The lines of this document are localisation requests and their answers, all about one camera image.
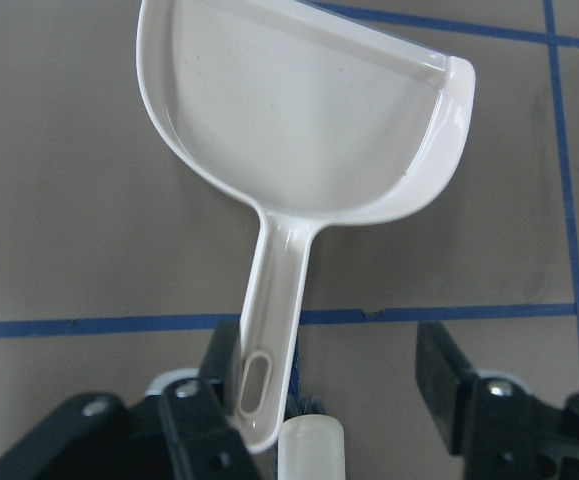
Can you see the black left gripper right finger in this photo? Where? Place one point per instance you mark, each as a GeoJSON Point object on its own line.
{"type": "Point", "coordinates": [490, 419]}

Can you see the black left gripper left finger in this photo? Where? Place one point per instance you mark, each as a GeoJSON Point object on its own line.
{"type": "Point", "coordinates": [195, 415]}

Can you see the white plastic dustpan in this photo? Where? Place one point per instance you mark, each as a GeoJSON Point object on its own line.
{"type": "Point", "coordinates": [313, 121]}

